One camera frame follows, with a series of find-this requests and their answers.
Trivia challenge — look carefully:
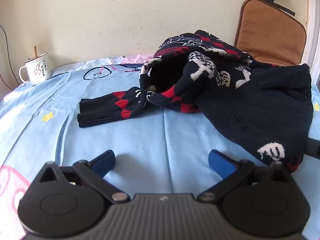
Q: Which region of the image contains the light blue cartoon bed sheet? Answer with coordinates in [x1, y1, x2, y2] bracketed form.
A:
[0, 54, 320, 240]

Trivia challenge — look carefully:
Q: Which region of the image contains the brown seat cushion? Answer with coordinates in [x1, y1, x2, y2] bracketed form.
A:
[234, 0, 307, 66]

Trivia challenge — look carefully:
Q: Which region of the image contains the white window frame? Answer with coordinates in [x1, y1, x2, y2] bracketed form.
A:
[304, 0, 320, 87]

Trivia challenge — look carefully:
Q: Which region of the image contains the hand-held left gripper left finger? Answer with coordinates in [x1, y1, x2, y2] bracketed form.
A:
[37, 149, 131, 203]

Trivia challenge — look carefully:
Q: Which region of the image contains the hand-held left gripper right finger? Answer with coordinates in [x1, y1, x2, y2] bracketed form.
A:
[197, 149, 293, 203]

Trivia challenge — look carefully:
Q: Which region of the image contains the dark navy patterned knit sweater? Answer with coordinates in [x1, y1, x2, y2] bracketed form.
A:
[77, 29, 314, 173]

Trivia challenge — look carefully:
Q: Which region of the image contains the black tape strip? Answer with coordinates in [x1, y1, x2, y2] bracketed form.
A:
[272, 2, 296, 17]

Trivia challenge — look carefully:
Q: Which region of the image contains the white enamel mug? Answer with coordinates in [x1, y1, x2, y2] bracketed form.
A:
[19, 52, 52, 85]

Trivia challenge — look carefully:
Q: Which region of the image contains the thin dark cable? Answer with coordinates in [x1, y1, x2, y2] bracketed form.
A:
[0, 24, 20, 86]

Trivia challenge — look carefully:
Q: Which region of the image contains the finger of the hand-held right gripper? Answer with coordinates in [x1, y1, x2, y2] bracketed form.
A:
[308, 137, 320, 159]

